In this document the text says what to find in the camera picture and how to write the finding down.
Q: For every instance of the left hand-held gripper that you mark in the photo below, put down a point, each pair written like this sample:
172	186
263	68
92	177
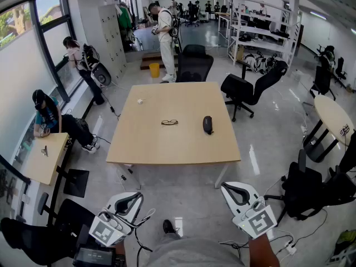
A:
107	229

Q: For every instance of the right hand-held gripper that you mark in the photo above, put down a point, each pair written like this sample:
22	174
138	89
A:
258	222

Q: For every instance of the eyeglasses with thin frame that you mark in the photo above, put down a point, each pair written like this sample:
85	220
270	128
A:
166	122

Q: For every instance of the person's right forearm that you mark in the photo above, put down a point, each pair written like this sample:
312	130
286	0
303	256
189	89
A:
262	252

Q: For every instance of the person's left forearm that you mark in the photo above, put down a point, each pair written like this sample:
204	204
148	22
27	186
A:
120	247

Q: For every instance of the black glasses case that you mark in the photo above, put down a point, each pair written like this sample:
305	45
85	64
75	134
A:
207	124

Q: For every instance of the person's black shoe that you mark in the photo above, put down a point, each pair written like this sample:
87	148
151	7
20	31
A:
168	227

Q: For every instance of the black screen device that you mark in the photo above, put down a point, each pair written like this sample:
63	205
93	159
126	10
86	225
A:
93	256

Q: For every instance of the person's gray shirt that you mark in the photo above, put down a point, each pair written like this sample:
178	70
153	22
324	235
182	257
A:
194	253

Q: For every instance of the white power strip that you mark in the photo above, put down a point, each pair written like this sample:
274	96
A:
290	249

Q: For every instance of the small wooden desk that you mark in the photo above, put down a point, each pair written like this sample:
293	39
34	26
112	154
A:
44	168

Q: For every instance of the small gray tool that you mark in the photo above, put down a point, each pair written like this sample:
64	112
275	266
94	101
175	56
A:
45	151

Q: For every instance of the white charger block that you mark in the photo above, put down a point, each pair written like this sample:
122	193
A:
140	101

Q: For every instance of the reclined black office chair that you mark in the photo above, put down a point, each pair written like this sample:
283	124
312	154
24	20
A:
244	90

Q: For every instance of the yellow green bag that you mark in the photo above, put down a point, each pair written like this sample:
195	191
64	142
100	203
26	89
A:
346	238

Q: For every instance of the round wooden table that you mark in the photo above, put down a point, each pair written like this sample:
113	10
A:
331	113

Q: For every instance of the white backpack pod device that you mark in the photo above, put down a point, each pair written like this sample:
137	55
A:
100	74

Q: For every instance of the pile of white devices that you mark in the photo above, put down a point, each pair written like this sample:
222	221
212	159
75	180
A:
258	63

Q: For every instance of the yellow bucket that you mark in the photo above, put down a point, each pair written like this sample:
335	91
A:
154	70

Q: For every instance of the black mesh office chair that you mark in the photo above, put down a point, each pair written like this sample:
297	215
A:
194	63

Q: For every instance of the brown cardboard box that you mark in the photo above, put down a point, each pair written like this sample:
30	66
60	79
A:
240	53

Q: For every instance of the wooden steps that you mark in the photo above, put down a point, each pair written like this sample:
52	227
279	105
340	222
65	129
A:
151	56

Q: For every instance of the white shelving rack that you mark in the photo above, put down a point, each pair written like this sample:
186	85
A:
261	44

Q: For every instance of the gray lockers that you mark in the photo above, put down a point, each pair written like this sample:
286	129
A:
111	37

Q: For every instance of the green hanging clothes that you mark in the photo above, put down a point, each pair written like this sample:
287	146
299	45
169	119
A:
125	18

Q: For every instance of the long ceiling lamp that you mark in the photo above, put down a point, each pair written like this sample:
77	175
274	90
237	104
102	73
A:
318	15

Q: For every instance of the black-framed window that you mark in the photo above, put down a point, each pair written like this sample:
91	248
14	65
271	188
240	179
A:
53	10

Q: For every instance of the black floor base plate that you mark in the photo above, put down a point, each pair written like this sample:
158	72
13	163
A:
76	182

